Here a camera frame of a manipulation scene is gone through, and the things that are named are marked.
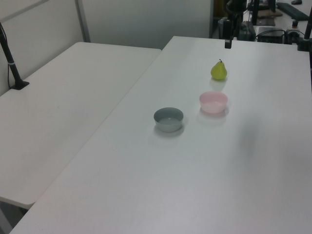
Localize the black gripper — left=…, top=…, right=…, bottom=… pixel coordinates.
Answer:
left=224, top=19, right=233, bottom=49

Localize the green pear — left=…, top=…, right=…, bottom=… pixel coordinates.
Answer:
left=210, top=58, right=228, bottom=80

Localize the pink plastic bowl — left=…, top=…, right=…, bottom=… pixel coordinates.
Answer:
left=199, top=91, right=229, bottom=114

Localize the grey plastic bowl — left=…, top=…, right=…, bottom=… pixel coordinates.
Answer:
left=153, top=107, right=184, bottom=133

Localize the grey bucket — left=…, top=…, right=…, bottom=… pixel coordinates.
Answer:
left=217, top=18, right=226, bottom=39

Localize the green and black device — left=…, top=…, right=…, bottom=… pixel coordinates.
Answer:
left=240, top=21, right=256, bottom=40

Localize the black equipment box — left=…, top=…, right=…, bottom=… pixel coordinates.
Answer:
left=255, top=26, right=286, bottom=43

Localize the dark flat laptop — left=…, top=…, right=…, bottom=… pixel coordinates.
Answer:
left=254, top=18, right=276, bottom=26

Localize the black vertical stand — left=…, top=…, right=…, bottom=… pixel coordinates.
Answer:
left=250, top=0, right=259, bottom=25

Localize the brown wooden board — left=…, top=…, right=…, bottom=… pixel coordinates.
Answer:
left=257, top=9, right=281, bottom=18

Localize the black flat bench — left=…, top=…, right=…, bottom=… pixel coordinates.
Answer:
left=276, top=2, right=311, bottom=20

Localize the black clamped pole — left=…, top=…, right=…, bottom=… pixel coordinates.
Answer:
left=296, top=14, right=312, bottom=52

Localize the white side table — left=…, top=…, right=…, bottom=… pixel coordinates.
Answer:
left=0, top=41, right=163, bottom=210

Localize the grey partition post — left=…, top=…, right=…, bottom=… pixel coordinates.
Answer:
left=75, top=0, right=91, bottom=43

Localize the black camera stand pole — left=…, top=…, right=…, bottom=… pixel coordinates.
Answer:
left=0, top=21, right=30, bottom=91

